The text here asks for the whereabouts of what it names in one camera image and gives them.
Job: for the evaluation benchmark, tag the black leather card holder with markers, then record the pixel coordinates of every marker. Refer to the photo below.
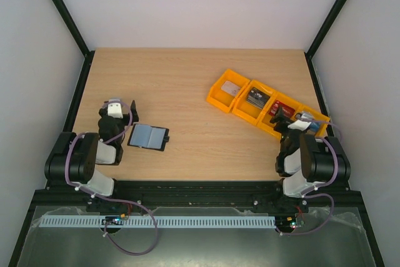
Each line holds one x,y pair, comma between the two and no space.
149,137

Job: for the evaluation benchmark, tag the blue card stack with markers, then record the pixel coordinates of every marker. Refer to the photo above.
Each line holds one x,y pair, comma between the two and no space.
314,127

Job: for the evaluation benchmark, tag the black frame post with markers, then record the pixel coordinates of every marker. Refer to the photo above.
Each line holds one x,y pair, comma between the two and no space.
325,27
72,27

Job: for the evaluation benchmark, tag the black card stack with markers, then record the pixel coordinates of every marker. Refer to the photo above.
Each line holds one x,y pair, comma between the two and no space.
257,98

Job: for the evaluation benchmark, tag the red VIP card stack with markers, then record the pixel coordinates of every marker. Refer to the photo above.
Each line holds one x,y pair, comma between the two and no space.
287,110

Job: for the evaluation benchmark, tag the black frame post right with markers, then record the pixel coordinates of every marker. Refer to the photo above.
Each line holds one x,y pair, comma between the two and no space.
325,27

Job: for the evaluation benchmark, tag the black frame post left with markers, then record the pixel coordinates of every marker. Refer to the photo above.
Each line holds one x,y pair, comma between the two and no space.
72,27

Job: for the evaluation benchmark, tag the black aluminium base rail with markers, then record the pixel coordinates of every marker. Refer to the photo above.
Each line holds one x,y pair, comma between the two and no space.
257,196

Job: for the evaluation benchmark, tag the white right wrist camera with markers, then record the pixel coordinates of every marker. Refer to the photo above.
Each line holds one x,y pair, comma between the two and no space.
302,122

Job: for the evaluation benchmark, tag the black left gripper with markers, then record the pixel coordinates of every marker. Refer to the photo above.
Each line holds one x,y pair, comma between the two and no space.
134,109

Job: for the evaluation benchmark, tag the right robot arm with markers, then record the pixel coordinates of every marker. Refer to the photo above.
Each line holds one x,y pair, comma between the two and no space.
306,160

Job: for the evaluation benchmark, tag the yellow bin with black cards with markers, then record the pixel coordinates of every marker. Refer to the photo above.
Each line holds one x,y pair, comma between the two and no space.
247,111

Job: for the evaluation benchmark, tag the white slotted cable duct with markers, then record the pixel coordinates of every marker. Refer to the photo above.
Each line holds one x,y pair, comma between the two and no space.
240,222

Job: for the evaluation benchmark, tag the white card stack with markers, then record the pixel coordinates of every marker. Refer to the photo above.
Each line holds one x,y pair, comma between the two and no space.
230,88

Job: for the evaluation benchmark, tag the yellow bin with red cards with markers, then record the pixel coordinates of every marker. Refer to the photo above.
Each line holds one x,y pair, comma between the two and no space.
264,118

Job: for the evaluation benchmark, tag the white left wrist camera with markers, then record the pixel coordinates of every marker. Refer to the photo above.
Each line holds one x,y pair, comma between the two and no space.
114,108

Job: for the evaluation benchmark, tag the yellow bin with white cards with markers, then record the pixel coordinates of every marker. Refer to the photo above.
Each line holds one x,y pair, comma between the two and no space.
219,98

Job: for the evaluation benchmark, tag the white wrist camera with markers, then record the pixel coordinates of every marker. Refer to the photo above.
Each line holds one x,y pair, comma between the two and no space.
114,108
302,122

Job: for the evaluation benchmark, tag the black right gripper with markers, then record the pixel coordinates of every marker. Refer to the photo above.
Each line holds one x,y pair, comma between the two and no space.
284,122

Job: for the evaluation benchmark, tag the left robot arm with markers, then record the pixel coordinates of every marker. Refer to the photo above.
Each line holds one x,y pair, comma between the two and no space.
74,157

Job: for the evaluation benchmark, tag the yellow bin with blue cards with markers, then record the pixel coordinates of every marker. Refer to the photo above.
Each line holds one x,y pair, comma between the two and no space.
320,118

